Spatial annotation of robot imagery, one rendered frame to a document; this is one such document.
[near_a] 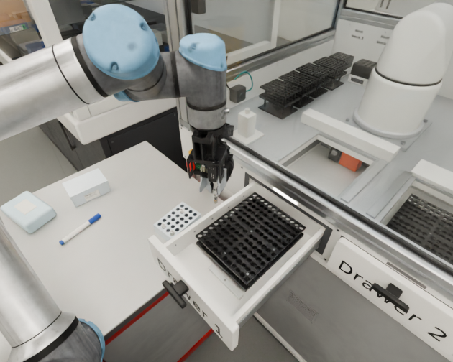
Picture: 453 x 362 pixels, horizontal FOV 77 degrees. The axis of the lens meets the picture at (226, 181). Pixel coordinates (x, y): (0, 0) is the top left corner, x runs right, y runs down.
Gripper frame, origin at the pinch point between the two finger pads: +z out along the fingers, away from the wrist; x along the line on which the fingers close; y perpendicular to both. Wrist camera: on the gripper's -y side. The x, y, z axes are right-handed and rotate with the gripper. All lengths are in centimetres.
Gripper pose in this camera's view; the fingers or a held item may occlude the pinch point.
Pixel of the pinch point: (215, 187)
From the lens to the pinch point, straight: 71.0
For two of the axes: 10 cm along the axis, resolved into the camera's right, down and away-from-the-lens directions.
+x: 9.7, 1.5, -1.9
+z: 0.2, 7.3, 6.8
